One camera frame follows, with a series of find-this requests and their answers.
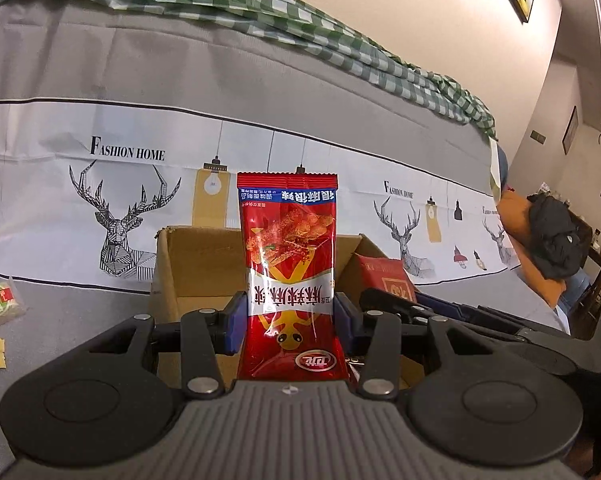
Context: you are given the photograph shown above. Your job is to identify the cardboard box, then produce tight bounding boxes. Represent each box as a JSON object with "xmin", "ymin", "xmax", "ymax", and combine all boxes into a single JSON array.
[{"xmin": 149, "ymin": 225, "xmax": 427, "ymax": 392}]

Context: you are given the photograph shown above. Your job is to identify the black jacket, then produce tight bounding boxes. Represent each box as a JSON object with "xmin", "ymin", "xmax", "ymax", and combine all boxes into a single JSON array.
[{"xmin": 527, "ymin": 194, "xmax": 582, "ymax": 282}]

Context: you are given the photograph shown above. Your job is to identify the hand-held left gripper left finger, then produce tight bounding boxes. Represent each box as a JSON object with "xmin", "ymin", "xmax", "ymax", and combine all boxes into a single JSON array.
[{"xmin": 88, "ymin": 290, "xmax": 249, "ymax": 402}]

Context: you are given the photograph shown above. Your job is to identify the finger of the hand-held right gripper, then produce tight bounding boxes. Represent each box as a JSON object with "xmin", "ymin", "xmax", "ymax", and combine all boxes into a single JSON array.
[{"xmin": 359, "ymin": 287, "xmax": 487, "ymax": 325}]

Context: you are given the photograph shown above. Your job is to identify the red spicy snack packet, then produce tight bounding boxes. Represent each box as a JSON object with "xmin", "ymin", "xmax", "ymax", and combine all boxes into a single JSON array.
[{"xmin": 236, "ymin": 171, "xmax": 352, "ymax": 385}]

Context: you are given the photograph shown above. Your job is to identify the red packet with gold square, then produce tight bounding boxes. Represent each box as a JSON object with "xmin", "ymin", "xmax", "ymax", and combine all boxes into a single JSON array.
[{"xmin": 355, "ymin": 254, "xmax": 420, "ymax": 307}]

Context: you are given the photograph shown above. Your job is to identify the orange cushion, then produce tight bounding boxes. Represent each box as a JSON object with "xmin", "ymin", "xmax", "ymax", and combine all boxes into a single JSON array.
[{"xmin": 497, "ymin": 192, "xmax": 567, "ymax": 308}]

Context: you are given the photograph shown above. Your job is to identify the blue cloth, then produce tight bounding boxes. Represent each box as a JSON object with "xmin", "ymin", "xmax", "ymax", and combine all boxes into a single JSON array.
[{"xmin": 495, "ymin": 142, "xmax": 510, "ymax": 197}]

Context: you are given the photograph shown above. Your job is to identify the green checked cloth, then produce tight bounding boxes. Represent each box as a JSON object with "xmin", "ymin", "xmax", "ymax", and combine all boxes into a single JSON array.
[{"xmin": 0, "ymin": 0, "xmax": 497, "ymax": 140}]

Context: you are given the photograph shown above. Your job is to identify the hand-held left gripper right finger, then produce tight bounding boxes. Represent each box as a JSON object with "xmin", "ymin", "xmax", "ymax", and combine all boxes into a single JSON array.
[{"xmin": 333, "ymin": 292, "xmax": 484, "ymax": 401}]

